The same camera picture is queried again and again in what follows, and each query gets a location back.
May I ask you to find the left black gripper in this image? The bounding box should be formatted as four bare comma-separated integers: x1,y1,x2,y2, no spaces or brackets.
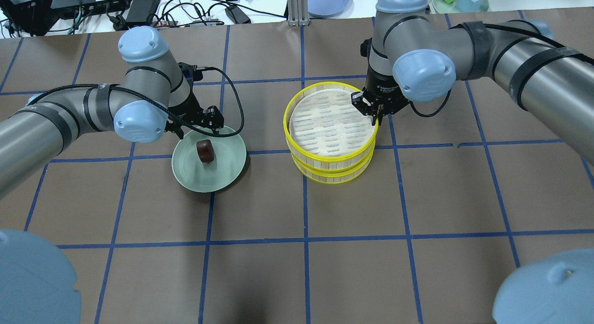
165,62,224,140

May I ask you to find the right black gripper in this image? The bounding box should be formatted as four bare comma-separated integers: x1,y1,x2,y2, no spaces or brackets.
351,71,410,126

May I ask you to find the yellow steamer layer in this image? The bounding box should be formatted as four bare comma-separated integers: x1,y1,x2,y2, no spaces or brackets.
289,148,374,185
282,81,378,163

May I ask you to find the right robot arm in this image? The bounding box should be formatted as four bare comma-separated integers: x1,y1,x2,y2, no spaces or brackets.
351,0,594,324

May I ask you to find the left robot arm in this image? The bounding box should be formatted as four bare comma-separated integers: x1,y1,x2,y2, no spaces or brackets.
0,26,224,324

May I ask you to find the dark red bun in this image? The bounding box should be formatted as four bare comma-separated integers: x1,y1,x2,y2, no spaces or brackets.
195,139,216,164

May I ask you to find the light green plate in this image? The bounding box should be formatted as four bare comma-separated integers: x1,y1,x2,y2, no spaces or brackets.
171,131,247,193

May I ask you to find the blue plate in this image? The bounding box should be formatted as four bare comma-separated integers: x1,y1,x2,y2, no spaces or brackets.
307,0,350,18

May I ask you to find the black power adapter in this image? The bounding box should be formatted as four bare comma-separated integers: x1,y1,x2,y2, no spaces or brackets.
224,5,251,25

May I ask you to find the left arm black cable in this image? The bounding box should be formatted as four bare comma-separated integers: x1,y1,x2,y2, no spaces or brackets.
28,66,245,138

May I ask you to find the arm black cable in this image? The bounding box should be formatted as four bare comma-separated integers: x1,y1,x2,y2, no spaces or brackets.
28,66,245,138
409,88,452,118

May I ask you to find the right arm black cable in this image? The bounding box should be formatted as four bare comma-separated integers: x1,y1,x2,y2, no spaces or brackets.
409,88,452,118

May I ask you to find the aluminium frame post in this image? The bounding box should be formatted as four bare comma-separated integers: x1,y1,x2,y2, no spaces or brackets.
287,0,310,26

